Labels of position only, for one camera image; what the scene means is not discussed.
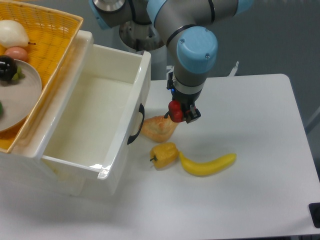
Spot white toy pear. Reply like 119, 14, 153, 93
0, 20, 36, 49

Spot red toy pepper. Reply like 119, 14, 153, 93
164, 100, 184, 123

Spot yellow wicker basket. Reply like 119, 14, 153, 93
0, 0, 84, 154

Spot open white upper drawer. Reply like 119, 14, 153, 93
42, 45, 151, 182

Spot white drawer cabinet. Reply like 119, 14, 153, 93
0, 31, 142, 196

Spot black drawer handle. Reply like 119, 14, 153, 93
127, 103, 145, 145

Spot green toy vegetable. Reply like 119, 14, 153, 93
0, 101, 4, 117

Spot toy bread pastry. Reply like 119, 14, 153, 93
141, 115, 178, 143

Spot white metal bracket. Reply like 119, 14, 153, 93
228, 61, 240, 77

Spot yellow toy pepper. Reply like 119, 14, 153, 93
149, 142, 179, 170

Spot grey round plate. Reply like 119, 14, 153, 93
0, 60, 42, 132

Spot dark purple toy eggplant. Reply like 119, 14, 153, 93
0, 55, 25, 82

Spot black object at table edge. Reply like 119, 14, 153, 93
308, 202, 320, 229

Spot yellow toy banana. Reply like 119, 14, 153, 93
179, 151, 237, 177

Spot pink toy egg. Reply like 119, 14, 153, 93
4, 46, 29, 62

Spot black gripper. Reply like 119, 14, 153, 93
167, 71, 201, 124

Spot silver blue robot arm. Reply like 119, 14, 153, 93
89, 0, 253, 123

